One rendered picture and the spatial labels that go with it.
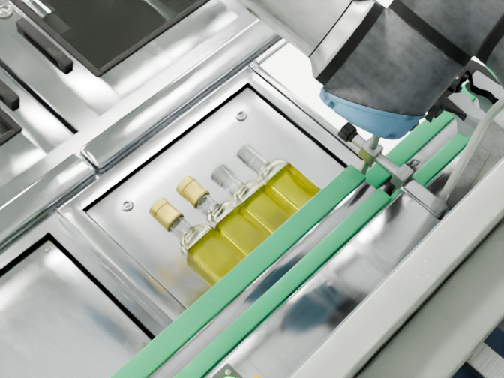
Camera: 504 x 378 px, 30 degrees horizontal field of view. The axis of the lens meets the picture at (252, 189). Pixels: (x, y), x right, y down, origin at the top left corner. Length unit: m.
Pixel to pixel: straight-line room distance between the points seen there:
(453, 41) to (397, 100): 0.09
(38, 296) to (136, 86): 0.47
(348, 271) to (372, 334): 0.48
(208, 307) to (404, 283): 0.47
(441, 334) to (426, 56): 0.36
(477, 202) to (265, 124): 0.90
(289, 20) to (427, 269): 0.39
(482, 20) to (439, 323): 0.37
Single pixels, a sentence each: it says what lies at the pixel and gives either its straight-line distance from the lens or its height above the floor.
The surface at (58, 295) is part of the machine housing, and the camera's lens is 1.59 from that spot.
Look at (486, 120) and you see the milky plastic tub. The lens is 1.26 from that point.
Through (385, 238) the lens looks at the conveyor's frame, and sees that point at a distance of 1.32.
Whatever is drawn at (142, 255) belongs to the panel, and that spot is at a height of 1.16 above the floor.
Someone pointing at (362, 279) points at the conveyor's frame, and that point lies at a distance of 1.28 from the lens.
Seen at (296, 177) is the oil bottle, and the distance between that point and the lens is 1.49.
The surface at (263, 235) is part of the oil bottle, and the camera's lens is 1.43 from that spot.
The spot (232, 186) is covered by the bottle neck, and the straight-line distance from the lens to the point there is 1.49.
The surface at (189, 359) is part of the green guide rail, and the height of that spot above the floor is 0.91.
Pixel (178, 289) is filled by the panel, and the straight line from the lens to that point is 1.55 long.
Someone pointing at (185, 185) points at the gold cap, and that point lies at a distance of 1.48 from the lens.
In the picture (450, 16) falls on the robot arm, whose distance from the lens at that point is 1.09.
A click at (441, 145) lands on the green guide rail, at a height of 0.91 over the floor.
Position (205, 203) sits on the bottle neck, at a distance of 1.46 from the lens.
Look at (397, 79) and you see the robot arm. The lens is 1.10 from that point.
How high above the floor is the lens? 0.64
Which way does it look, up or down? 17 degrees up
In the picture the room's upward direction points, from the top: 49 degrees counter-clockwise
